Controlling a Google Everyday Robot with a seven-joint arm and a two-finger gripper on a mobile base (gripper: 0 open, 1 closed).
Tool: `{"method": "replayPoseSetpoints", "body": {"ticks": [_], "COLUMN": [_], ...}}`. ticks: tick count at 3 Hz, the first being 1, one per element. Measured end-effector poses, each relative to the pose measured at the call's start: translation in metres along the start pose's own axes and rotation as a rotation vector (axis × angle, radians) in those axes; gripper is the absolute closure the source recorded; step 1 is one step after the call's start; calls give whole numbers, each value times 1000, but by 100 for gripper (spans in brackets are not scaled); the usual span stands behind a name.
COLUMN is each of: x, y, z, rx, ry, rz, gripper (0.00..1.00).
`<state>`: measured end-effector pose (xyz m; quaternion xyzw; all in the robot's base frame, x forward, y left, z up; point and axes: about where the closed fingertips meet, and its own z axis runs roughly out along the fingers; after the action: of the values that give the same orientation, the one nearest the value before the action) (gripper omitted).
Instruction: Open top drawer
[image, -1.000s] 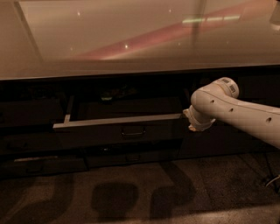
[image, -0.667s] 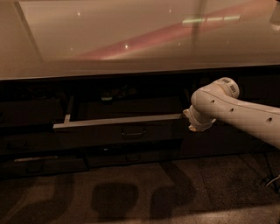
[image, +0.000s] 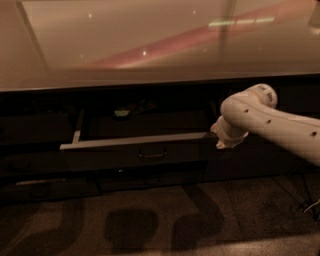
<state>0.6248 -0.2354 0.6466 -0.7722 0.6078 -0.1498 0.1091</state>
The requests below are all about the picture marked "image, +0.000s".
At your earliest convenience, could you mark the green snack bag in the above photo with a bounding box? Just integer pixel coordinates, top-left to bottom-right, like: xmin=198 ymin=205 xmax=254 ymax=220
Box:
xmin=113 ymin=109 xmax=131 ymax=118

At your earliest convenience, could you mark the dark grey drawer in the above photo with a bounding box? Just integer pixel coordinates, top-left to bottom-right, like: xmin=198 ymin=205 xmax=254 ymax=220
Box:
xmin=0 ymin=177 xmax=100 ymax=204
xmin=98 ymin=170 xmax=203 ymax=192
xmin=0 ymin=152 xmax=70 ymax=177
xmin=0 ymin=113 xmax=73 ymax=146
xmin=60 ymin=109 xmax=216 ymax=171

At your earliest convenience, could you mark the white cable on floor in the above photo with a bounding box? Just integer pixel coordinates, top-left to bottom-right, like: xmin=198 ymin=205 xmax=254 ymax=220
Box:
xmin=302 ymin=199 xmax=320 ymax=215

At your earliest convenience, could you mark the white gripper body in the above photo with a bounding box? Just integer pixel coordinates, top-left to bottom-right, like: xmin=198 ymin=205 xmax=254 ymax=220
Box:
xmin=210 ymin=116 xmax=249 ymax=148

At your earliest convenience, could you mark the dark grey cabinet door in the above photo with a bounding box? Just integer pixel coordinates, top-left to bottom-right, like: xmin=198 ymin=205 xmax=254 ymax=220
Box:
xmin=204 ymin=80 xmax=320 ymax=181

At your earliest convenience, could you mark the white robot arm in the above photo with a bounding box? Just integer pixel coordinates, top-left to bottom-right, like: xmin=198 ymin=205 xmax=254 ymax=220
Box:
xmin=210 ymin=84 xmax=320 ymax=166

